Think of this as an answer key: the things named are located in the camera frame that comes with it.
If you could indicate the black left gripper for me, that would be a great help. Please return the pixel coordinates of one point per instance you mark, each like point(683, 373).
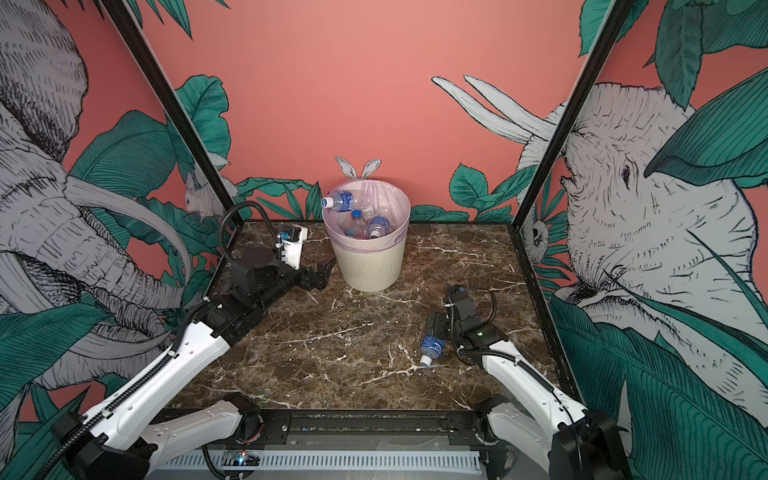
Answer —
point(321, 275)

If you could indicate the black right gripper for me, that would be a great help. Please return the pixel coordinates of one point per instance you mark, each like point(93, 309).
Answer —
point(443, 318)

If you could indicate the crushed clear plastic bottle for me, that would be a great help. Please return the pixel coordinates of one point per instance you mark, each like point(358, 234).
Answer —
point(378, 227)

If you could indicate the blue label bottle white cap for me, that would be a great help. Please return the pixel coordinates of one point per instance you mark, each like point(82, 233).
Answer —
point(344, 201)

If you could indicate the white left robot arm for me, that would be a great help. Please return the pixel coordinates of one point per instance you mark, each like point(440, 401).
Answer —
point(119, 438)

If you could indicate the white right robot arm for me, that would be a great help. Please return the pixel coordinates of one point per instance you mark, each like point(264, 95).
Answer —
point(561, 435)

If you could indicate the cream ribbed waste bin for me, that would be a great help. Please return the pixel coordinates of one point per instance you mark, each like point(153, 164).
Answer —
point(369, 265)

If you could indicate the purple bin liner bag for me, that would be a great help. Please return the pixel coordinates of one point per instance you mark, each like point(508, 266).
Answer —
point(386, 200)

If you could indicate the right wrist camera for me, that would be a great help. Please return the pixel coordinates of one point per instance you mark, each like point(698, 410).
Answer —
point(456, 296)

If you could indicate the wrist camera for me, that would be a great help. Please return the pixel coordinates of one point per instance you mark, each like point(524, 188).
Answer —
point(290, 242)
point(456, 296)

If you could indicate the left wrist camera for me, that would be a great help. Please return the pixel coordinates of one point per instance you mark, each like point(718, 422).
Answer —
point(290, 242)

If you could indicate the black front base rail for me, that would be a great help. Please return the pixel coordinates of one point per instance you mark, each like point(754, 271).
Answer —
point(460, 427)

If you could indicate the white slotted cable duct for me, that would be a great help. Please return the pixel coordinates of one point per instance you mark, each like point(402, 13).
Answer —
point(460, 462)

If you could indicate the black left corner frame post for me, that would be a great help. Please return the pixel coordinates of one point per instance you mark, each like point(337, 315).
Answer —
point(125, 23)

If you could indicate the black corner frame post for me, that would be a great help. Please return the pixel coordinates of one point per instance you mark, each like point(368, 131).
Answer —
point(125, 23)
point(608, 33)

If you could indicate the black right corner frame post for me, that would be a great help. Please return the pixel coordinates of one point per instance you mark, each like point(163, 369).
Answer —
point(608, 33)

